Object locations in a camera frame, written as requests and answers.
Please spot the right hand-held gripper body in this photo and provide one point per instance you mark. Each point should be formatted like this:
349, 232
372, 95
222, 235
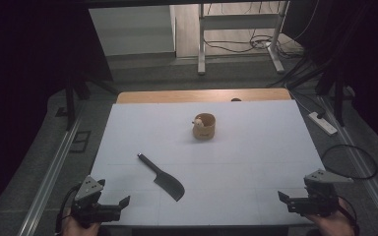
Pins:
315, 201

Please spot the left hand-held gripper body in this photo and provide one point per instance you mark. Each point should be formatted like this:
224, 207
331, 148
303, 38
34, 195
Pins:
93, 209

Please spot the black comb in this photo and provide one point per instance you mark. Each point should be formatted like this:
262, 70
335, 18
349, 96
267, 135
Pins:
167, 183

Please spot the wooden cup with small figure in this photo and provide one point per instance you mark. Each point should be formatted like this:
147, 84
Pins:
205, 129

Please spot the person's left hand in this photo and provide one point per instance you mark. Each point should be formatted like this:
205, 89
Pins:
77, 227

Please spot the person's right hand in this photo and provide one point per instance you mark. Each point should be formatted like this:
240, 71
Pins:
333, 224

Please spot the white table cover sheet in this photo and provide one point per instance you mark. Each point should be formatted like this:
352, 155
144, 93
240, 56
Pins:
242, 157

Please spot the white power strip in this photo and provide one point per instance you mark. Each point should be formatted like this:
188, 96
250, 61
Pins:
324, 124

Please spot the dark curtain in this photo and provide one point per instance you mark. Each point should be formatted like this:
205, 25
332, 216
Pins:
367, 49
23, 65

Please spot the white metal stand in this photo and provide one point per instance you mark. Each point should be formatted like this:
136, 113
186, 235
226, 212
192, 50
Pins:
201, 49

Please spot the aluminium floor rail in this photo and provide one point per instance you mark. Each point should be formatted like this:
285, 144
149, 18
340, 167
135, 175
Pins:
50, 177
369, 187

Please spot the black floor frame plate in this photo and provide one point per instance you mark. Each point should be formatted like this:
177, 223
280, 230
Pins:
78, 132

